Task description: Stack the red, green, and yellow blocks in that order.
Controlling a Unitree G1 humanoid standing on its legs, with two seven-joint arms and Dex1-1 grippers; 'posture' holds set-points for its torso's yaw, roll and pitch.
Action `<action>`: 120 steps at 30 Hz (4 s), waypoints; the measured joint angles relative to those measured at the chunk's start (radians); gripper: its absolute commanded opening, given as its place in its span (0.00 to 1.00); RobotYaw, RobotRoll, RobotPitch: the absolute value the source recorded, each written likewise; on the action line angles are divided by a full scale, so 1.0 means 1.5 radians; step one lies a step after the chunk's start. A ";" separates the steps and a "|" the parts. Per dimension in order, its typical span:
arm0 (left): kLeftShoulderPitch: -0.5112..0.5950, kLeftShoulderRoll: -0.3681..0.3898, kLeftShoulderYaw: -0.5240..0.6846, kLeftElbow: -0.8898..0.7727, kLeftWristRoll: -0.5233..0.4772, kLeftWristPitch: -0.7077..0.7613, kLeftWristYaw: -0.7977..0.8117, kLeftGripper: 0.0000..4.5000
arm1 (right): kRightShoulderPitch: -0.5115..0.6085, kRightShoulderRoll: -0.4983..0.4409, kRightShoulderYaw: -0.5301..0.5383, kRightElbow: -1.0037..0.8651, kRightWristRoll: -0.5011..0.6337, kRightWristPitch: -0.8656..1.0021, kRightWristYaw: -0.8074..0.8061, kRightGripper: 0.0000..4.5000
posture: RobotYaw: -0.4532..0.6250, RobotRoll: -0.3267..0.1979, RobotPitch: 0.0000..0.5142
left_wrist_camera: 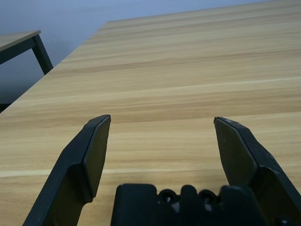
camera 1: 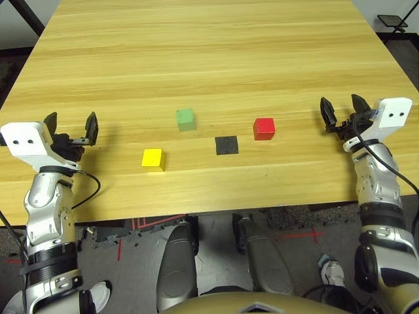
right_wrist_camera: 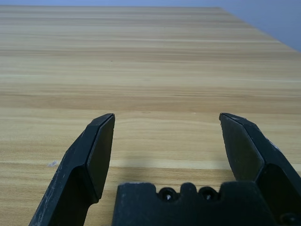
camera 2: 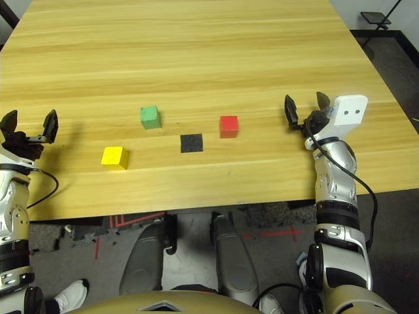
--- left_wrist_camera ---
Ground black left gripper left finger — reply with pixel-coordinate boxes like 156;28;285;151
22;114;111;226

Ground wooden side table black frame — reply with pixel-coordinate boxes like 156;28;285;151
0;30;54;113

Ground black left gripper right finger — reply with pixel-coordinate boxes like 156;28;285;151
213;116;301;226

